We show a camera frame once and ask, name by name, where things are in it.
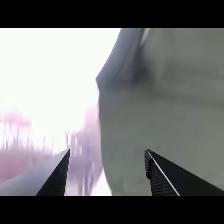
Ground brown shorts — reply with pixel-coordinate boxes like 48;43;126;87
95;27;224;197

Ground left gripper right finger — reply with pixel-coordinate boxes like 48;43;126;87
143;148;224;197

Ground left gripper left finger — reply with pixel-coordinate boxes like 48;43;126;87
0;148;71;197

